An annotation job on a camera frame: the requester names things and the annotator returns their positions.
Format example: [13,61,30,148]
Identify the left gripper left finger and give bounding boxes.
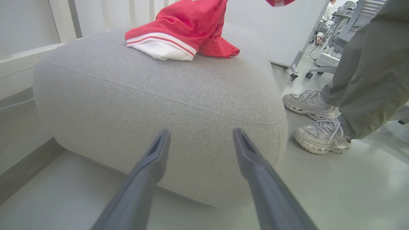
[90,128,172,230]

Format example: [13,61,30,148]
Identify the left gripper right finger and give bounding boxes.
[232,128,319,230]

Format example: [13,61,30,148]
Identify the red garment with white trim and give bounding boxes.
[125,0,295,62]

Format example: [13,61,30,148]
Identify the grey fabric seat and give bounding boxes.
[33,22,289,208]

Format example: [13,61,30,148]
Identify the white chunky sneaker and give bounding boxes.
[292,118,352,155]
[282,89,336,121]

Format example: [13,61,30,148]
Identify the white box device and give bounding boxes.
[316,53,340,67]

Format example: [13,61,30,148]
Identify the grey green trousers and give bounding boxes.
[320,0,409,140]

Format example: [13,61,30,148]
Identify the white cabinet on casters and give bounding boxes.
[224,0,330,81]

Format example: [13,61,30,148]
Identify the grey office chair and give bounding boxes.
[305,0,389,79]

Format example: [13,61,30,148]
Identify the white curtain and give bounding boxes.
[74,0,179,35]

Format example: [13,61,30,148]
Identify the person in white shirt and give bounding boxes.
[321,0,336,21]

